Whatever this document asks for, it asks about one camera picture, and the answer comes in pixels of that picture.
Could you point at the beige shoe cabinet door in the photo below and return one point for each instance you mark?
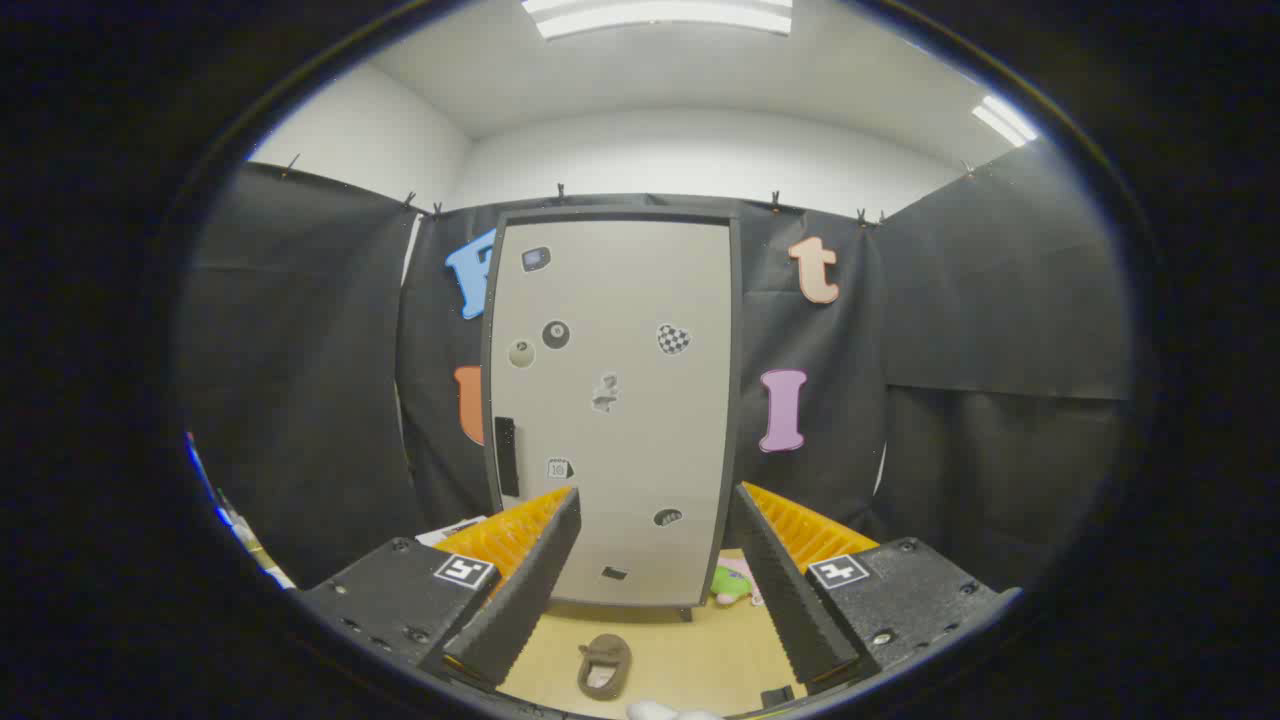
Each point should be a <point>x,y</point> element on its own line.
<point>620,300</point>

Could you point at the small ceiling light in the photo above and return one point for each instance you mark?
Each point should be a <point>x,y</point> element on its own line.
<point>1005,120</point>

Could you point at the blue and white clutter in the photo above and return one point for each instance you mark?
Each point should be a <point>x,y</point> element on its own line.
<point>262,562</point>

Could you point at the grey shoe cabinet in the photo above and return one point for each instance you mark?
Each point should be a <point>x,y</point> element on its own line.
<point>620,213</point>

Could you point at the brown fuzzy shoe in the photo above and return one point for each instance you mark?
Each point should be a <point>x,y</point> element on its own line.
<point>605,660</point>

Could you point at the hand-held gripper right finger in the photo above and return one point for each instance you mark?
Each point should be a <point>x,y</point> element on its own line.
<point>790,600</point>

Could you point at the green and pink plush toy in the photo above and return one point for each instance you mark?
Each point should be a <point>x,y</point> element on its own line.
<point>728,585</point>

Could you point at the black backdrop cloth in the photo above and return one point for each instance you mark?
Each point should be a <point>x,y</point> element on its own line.
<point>300,350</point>

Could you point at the row of black clips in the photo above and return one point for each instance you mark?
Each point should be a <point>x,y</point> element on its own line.
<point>561,191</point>

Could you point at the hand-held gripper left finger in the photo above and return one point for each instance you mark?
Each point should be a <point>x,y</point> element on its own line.
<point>530,590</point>

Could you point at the long ceiling light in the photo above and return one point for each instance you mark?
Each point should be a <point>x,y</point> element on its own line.
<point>660,15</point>

